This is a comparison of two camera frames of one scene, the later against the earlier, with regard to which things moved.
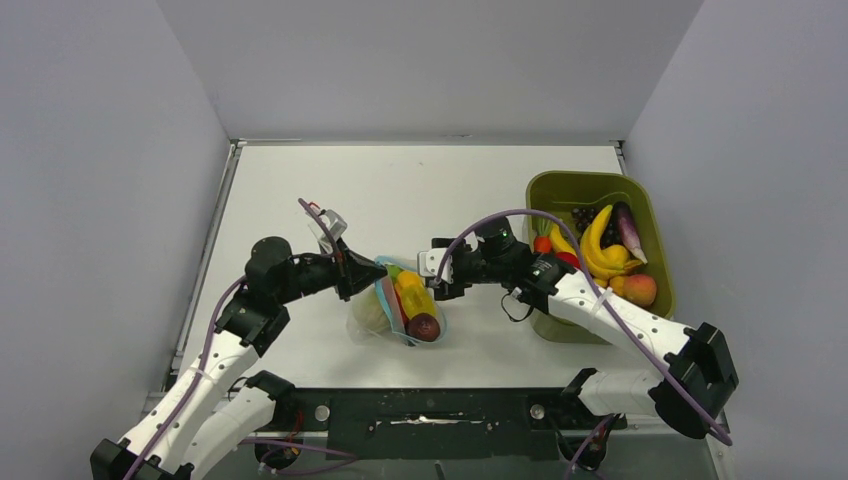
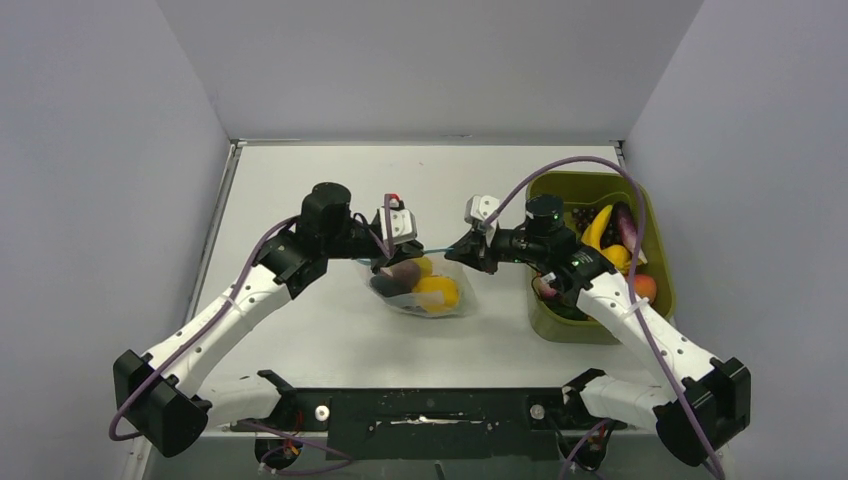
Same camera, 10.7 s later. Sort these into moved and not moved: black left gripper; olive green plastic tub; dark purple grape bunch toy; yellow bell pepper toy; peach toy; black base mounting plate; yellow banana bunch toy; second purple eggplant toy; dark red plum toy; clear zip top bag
Moved: black left gripper; dark red plum toy; clear zip top bag; yellow bell pepper toy
Not moved: black base mounting plate; olive green plastic tub; yellow banana bunch toy; second purple eggplant toy; dark purple grape bunch toy; peach toy
